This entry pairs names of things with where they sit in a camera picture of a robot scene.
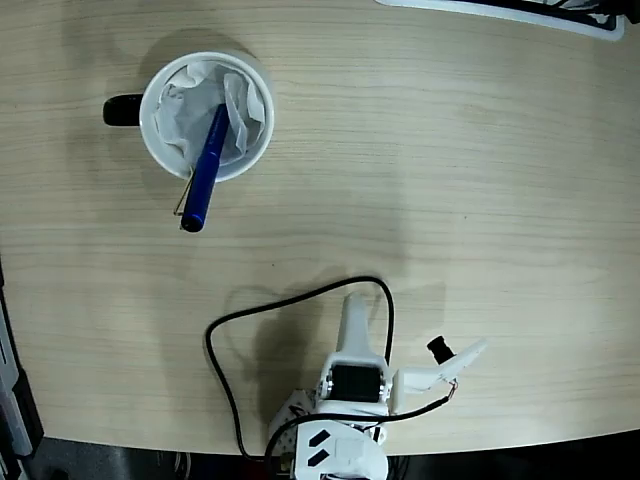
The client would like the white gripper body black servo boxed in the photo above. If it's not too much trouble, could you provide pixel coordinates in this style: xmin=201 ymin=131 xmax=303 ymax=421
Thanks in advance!
xmin=315 ymin=367 xmax=394 ymax=416

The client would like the blue metallic pen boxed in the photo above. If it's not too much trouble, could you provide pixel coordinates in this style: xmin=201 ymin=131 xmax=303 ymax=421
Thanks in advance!
xmin=172 ymin=103 xmax=232 ymax=235

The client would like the crumpled white paper tissue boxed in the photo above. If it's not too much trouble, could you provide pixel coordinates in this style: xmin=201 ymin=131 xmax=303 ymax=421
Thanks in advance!
xmin=152 ymin=59 xmax=267 ymax=169

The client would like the white flat board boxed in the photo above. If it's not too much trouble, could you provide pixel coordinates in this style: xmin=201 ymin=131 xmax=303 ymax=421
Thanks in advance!
xmin=374 ymin=0 xmax=626 ymax=42

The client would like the black device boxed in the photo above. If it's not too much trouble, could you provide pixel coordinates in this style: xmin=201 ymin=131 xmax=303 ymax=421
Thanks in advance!
xmin=519 ymin=0 xmax=640 ymax=25

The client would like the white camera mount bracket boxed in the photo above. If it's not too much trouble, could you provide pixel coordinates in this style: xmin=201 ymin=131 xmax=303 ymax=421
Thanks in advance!
xmin=392 ymin=338 xmax=489 ymax=415

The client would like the white perforated base plate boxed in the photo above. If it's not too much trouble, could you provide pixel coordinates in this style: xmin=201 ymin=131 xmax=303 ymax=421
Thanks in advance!
xmin=268 ymin=389 xmax=389 ymax=454

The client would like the small black lens camera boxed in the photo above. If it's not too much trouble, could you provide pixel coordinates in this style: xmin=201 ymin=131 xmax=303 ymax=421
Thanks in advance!
xmin=426 ymin=335 xmax=457 ymax=366

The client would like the long black cable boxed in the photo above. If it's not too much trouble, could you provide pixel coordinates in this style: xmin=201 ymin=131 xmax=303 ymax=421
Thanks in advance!
xmin=203 ymin=275 xmax=459 ymax=464

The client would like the white mug with black handle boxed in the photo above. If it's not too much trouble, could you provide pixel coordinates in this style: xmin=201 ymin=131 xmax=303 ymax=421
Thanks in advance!
xmin=102 ymin=49 xmax=276 ymax=185

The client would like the black bracket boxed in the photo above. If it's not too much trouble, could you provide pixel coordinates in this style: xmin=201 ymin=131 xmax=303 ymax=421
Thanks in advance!
xmin=14 ymin=367 xmax=46 ymax=454

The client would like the grey metal frame rail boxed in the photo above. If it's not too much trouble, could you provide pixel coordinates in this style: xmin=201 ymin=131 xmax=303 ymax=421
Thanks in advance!
xmin=0 ymin=299 xmax=36 ymax=459

